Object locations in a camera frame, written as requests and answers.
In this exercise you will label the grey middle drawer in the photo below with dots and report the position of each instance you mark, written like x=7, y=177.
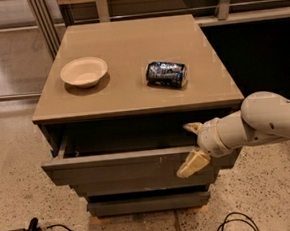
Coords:
x=143, y=184

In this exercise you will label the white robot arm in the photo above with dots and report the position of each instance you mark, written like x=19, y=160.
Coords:
x=264, y=118

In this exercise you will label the metal railing frame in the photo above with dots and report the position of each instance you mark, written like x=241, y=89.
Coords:
x=206, y=12

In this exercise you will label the grey drawer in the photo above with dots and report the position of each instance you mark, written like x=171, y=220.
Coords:
x=150, y=148
x=150, y=204
x=143, y=184

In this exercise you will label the grey drawer cabinet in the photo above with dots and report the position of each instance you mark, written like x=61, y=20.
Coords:
x=123, y=94

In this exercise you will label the crushed blue soda can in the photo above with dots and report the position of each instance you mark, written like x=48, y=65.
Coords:
x=169, y=74

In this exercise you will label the grey top drawer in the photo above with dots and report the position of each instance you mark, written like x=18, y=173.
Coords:
x=150, y=148

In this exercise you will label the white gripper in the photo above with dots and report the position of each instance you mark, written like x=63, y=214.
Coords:
x=209, y=139

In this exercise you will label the grey bottom drawer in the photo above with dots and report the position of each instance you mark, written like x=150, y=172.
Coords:
x=150, y=204

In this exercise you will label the white paper bowl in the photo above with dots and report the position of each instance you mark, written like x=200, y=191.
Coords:
x=84, y=72

